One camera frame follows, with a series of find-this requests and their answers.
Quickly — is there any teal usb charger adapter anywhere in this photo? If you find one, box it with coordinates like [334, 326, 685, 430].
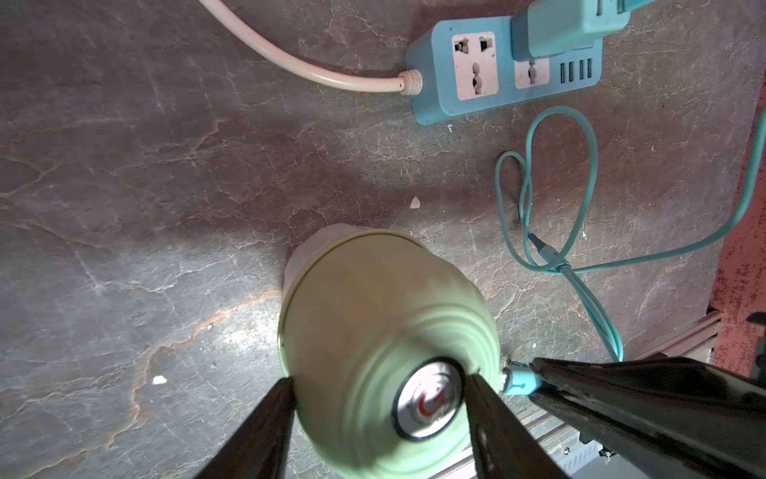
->
[511, 0, 630, 61]

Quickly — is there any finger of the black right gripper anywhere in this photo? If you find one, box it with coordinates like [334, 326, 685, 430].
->
[530, 357, 765, 478]

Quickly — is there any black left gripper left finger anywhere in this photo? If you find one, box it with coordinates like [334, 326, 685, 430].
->
[195, 377, 295, 479]

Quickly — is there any teal charging cable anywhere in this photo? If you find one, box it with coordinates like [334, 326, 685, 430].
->
[495, 101, 766, 396]

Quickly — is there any green meat grinder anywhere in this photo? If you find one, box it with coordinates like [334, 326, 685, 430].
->
[277, 224, 503, 478]

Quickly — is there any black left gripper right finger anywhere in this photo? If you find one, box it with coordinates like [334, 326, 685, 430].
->
[465, 374, 567, 479]

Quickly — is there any teal power strip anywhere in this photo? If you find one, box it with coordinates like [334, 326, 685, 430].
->
[405, 16, 602, 126]

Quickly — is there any white power strip cable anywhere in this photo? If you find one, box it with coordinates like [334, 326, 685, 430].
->
[196, 0, 424, 97]

